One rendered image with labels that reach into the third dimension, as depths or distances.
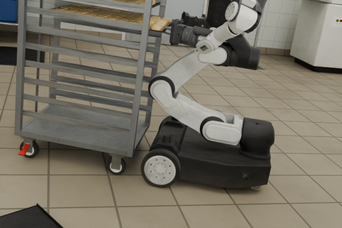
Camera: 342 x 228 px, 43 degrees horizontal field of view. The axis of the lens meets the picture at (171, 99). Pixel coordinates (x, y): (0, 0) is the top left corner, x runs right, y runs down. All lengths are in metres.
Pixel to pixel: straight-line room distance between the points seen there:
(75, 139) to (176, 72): 0.63
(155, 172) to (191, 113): 0.37
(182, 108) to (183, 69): 0.21
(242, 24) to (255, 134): 0.75
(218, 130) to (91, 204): 0.74
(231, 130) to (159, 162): 0.41
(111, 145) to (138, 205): 0.38
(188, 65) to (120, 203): 0.77
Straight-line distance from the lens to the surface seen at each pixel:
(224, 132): 2.31
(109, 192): 2.18
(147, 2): 2.06
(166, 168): 2.23
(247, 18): 1.78
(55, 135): 2.39
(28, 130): 2.43
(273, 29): 6.46
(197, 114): 2.34
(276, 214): 2.27
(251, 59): 2.25
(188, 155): 2.26
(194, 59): 2.23
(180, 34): 2.05
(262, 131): 2.35
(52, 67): 2.28
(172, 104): 2.28
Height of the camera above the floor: 1.11
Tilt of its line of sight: 18 degrees down
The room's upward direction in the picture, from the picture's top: 8 degrees clockwise
